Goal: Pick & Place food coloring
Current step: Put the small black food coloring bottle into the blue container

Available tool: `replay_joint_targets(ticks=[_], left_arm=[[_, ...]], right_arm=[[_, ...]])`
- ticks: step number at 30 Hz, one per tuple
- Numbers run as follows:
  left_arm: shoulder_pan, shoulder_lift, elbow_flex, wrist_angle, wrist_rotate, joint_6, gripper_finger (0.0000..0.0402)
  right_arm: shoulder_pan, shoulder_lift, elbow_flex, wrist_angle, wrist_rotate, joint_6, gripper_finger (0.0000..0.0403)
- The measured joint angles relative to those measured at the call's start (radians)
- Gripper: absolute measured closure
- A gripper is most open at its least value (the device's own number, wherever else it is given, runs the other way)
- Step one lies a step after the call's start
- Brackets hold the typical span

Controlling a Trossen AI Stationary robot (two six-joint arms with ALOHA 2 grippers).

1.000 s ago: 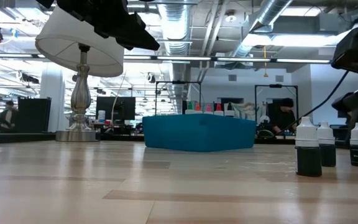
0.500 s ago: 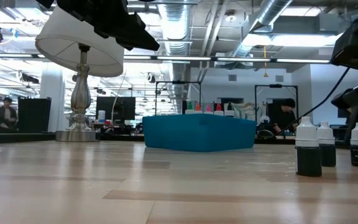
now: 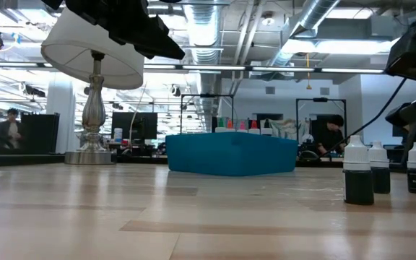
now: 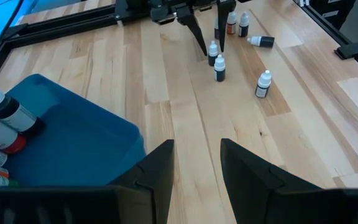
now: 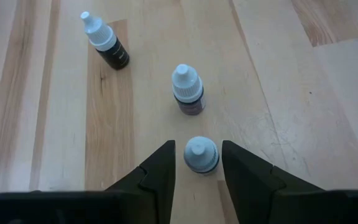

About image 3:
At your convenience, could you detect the black computer monitor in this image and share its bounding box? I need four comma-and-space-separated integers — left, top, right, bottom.
110, 111, 159, 142

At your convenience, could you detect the black aluminium table frame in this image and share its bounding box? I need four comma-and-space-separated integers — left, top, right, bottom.
0, 153, 416, 178

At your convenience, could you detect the large red food colouring bottle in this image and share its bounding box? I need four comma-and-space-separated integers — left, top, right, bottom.
248, 118, 261, 136

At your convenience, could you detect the black panel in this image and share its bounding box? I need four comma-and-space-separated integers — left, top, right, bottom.
19, 112, 61, 155

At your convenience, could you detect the black frame stand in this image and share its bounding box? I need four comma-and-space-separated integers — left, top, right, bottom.
295, 97, 348, 157
180, 93, 235, 134

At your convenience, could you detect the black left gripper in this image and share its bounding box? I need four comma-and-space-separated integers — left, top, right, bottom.
65, 0, 186, 61

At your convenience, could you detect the person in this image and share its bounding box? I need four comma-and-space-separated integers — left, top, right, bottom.
0, 107, 25, 150
315, 114, 347, 157

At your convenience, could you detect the table lamp white shade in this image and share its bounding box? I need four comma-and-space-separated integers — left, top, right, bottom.
40, 6, 146, 165

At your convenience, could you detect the blue plastic bin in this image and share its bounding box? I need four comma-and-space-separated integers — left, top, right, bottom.
165, 131, 300, 178

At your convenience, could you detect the small dark dropper bottle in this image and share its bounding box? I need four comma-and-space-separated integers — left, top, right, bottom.
342, 135, 375, 207
368, 141, 391, 195

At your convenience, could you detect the large black food colouring bottle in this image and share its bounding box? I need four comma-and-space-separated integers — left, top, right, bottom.
260, 118, 274, 137

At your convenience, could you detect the white patterned sheet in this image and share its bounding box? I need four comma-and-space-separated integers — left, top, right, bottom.
268, 118, 312, 142

